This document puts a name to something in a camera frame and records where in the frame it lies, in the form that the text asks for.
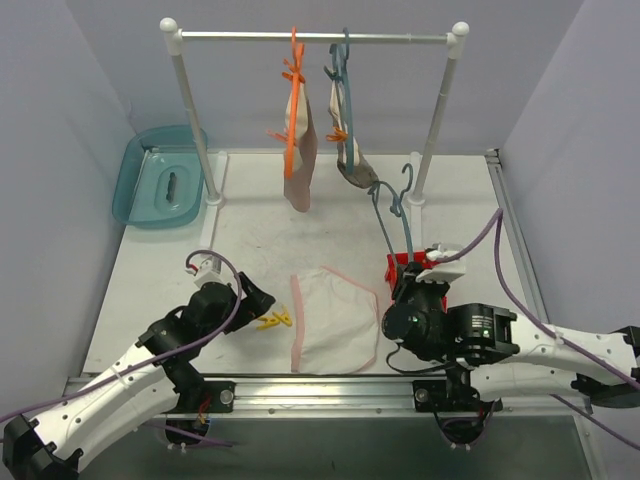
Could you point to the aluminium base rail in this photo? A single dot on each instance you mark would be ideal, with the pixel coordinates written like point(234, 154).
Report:
point(325, 395)

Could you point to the white clothes rack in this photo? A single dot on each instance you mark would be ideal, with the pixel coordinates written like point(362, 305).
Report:
point(414, 200)

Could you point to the orange plastic hanger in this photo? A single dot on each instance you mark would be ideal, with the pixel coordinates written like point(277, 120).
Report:
point(296, 78)

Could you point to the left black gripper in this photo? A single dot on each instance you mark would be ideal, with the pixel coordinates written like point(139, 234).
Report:
point(245, 298)

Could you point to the yellow clothespin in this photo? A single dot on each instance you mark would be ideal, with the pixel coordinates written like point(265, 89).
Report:
point(268, 322)
point(283, 316)

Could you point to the red plastic bin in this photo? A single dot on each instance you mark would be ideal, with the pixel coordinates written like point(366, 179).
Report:
point(390, 275)

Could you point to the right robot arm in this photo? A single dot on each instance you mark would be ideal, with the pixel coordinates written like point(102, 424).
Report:
point(480, 353)

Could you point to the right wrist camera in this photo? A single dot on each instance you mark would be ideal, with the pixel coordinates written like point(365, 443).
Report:
point(442, 260)

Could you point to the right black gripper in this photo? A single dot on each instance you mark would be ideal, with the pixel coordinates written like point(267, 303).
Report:
point(413, 279)

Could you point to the white pink-trimmed underwear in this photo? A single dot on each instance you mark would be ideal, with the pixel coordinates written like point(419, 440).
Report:
point(336, 322)

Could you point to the orange clothespin on blue hanger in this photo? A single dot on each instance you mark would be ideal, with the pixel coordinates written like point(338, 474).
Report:
point(337, 136)

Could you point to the beige brown underwear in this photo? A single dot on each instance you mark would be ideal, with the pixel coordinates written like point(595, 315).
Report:
point(297, 188)

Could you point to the teal plastic basin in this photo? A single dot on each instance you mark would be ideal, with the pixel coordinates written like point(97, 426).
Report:
point(160, 181)

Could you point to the grey beige underwear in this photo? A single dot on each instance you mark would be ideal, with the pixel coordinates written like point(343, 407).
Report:
point(351, 163)

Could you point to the blue hanger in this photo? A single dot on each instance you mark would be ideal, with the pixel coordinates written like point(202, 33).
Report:
point(396, 208)
point(340, 53)

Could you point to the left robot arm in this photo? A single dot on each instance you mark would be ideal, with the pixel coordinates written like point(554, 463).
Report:
point(45, 447)

